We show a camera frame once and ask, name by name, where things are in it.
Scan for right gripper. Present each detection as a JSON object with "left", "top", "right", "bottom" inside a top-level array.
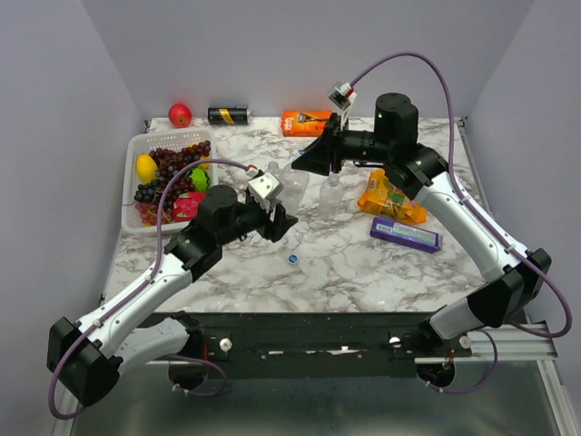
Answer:
[{"left": 292, "top": 112, "right": 394, "bottom": 176}]

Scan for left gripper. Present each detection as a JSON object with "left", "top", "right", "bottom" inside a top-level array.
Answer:
[{"left": 218, "top": 196, "right": 300, "bottom": 247}]

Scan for clear bottle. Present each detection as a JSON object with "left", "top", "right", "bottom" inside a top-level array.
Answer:
[
  {"left": 267, "top": 161, "right": 281, "bottom": 175},
  {"left": 319, "top": 173, "right": 344, "bottom": 215},
  {"left": 271, "top": 165, "right": 310, "bottom": 214}
]

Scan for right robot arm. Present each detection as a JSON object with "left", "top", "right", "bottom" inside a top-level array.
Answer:
[{"left": 291, "top": 93, "right": 551, "bottom": 356}]

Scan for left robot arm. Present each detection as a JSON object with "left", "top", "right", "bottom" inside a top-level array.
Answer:
[{"left": 46, "top": 174, "right": 298, "bottom": 407}]

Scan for standing clear bottle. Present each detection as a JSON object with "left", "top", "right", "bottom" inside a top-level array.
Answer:
[{"left": 267, "top": 161, "right": 281, "bottom": 175}]

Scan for orange razor box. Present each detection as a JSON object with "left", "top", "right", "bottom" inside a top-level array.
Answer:
[{"left": 281, "top": 110, "right": 331, "bottom": 137}]

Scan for orange snack bag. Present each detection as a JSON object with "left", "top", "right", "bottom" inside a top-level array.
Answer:
[{"left": 358, "top": 169, "right": 428, "bottom": 225}]

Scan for yellow fruit behind grapes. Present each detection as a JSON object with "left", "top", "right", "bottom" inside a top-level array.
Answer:
[{"left": 199, "top": 155, "right": 210, "bottom": 170}]

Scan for green toy fruit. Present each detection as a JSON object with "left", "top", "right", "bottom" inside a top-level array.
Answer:
[{"left": 186, "top": 167, "right": 212, "bottom": 193}]

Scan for red dragon fruit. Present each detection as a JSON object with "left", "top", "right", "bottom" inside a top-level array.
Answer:
[{"left": 172, "top": 192, "right": 206, "bottom": 223}]

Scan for black gold can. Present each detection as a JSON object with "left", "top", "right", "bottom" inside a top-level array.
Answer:
[{"left": 207, "top": 107, "right": 251, "bottom": 125}]

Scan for red grape bunch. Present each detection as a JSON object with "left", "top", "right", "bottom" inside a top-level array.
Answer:
[{"left": 148, "top": 140, "right": 212, "bottom": 204}]

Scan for light red grapes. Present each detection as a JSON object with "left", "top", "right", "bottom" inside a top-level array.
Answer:
[{"left": 134, "top": 203, "right": 173, "bottom": 227}]

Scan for purple toothpaste box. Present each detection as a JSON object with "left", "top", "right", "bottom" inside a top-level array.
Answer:
[{"left": 369, "top": 217, "right": 443, "bottom": 253}]

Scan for dark blue grapes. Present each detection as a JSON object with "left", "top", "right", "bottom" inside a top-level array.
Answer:
[{"left": 133, "top": 180, "right": 160, "bottom": 203}]

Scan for red apple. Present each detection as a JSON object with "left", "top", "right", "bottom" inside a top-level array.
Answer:
[{"left": 168, "top": 104, "right": 192, "bottom": 128}]

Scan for yellow lemon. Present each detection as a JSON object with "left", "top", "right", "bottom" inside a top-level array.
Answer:
[{"left": 136, "top": 154, "right": 158, "bottom": 184}]

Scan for white plastic basket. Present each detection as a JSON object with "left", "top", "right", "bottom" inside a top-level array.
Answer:
[{"left": 121, "top": 126, "right": 217, "bottom": 234}]

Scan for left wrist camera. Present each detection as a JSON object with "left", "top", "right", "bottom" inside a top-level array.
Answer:
[{"left": 248, "top": 172, "right": 283, "bottom": 212}]

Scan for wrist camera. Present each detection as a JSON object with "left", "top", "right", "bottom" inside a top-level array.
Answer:
[
  {"left": 248, "top": 172, "right": 283, "bottom": 212},
  {"left": 327, "top": 82, "right": 357, "bottom": 118}
]

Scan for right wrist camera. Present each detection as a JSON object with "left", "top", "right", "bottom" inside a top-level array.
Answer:
[{"left": 327, "top": 82, "right": 357, "bottom": 118}]

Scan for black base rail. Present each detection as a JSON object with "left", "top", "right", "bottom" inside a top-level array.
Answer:
[{"left": 172, "top": 311, "right": 471, "bottom": 380}]

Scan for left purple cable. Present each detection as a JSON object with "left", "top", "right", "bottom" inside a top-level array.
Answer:
[{"left": 48, "top": 158, "right": 260, "bottom": 420}]

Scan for purple cable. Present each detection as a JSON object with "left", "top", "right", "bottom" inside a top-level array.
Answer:
[
  {"left": 48, "top": 158, "right": 260, "bottom": 420},
  {"left": 349, "top": 51, "right": 573, "bottom": 338}
]

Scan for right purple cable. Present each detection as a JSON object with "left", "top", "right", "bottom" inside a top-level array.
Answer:
[{"left": 349, "top": 51, "right": 573, "bottom": 338}]

